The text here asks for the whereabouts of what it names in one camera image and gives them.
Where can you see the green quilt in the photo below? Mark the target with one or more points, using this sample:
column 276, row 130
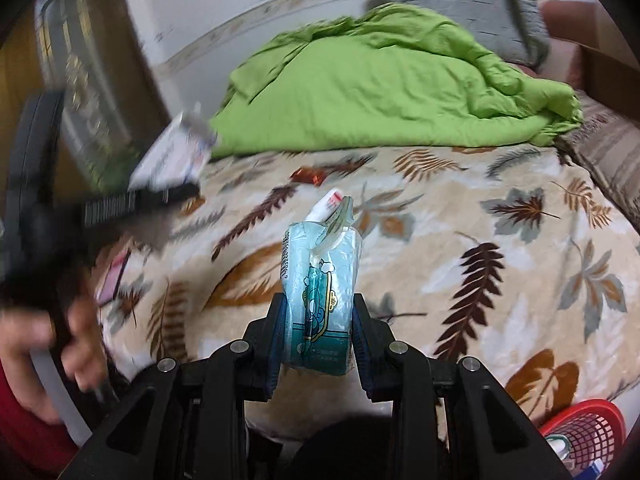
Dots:
column 390, row 95

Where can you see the cardboard box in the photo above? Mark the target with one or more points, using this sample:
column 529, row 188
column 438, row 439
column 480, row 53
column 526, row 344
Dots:
column 595, row 55

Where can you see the wooden wardrobe with glass door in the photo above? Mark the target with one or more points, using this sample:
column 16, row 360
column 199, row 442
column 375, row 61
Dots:
column 75, row 75

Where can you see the person's left forearm red sleeve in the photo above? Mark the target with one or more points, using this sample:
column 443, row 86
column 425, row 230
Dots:
column 22, row 442

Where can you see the small red wrapper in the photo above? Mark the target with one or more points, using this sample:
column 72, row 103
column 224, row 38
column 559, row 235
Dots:
column 310, row 176

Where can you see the pink flat packet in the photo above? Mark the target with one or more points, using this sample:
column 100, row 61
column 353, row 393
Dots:
column 114, row 277

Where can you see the long white box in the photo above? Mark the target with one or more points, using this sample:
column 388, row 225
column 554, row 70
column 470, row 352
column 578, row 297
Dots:
column 327, row 207

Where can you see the white bed headboard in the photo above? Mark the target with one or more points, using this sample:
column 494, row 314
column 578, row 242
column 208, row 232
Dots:
column 240, row 15

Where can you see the person's left hand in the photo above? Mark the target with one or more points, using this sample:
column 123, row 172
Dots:
column 25, row 355

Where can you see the leaf printed blanket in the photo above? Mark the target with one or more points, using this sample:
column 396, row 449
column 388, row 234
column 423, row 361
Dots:
column 450, row 260

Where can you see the teal tissue packet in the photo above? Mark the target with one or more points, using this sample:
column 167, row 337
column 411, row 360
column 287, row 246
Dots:
column 320, row 300

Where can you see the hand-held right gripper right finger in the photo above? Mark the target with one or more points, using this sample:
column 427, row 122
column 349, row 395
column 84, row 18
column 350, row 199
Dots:
column 361, row 355

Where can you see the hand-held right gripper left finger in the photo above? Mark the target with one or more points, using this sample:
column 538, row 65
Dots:
column 277, row 355

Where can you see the blue and white box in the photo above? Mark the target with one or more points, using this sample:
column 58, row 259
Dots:
column 172, row 152

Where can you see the white and green packet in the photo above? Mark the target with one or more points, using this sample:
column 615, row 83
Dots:
column 559, row 447

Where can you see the red plastic basket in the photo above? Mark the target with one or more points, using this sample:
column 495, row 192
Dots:
column 595, row 430

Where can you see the grey pillow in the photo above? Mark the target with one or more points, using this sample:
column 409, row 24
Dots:
column 460, row 10

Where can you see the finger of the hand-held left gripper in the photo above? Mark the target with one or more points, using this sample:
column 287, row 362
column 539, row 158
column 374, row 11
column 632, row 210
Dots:
column 130, row 205

